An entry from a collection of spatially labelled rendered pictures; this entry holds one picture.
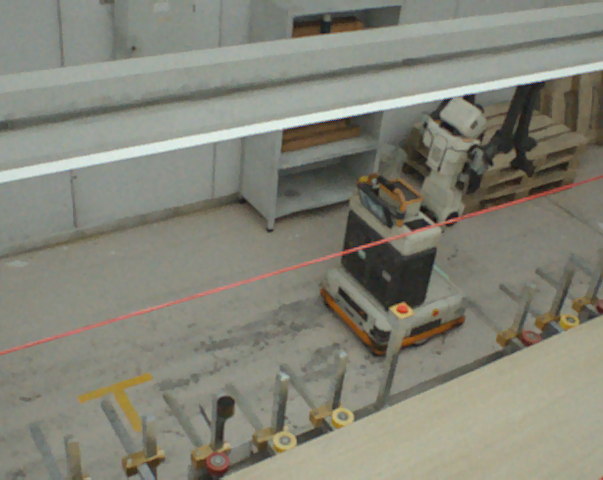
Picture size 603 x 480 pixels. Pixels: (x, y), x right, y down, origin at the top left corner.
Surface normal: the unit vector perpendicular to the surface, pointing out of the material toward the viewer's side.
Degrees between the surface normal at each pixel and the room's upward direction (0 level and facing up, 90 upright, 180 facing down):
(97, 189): 90
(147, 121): 61
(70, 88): 90
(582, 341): 0
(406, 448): 0
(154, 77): 90
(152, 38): 90
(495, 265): 0
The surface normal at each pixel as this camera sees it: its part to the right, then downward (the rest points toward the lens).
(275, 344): 0.11, -0.82
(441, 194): -0.81, 0.11
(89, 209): 0.55, 0.52
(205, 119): 0.52, 0.06
